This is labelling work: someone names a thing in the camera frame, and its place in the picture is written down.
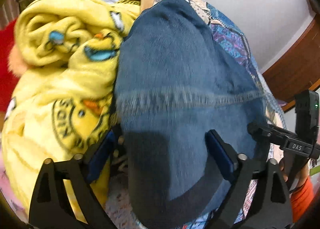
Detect person right hand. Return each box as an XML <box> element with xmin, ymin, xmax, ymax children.
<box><xmin>279</xmin><ymin>157</ymin><xmax>309</xmax><ymax>192</ymax></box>

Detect patchwork blue quilt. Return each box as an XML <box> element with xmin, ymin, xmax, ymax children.
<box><xmin>105</xmin><ymin>0</ymin><xmax>287</xmax><ymax>229</ymax></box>

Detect red plush toy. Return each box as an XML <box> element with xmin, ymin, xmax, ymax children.
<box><xmin>0</xmin><ymin>20</ymin><xmax>18</xmax><ymax>112</ymax></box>

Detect blue denim jacket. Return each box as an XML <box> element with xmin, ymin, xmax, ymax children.
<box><xmin>114</xmin><ymin>0</ymin><xmax>270</xmax><ymax>229</ymax></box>

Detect orange sleeve right forearm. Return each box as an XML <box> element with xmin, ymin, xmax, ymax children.
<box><xmin>290</xmin><ymin>176</ymin><xmax>314</xmax><ymax>222</ymax></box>

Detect yellow cartoon fleece blanket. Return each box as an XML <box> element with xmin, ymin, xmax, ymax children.
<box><xmin>2</xmin><ymin>0</ymin><xmax>140</xmax><ymax>212</ymax></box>

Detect wooden door frame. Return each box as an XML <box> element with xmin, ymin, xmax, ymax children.
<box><xmin>263</xmin><ymin>14</ymin><xmax>320</xmax><ymax>111</ymax></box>

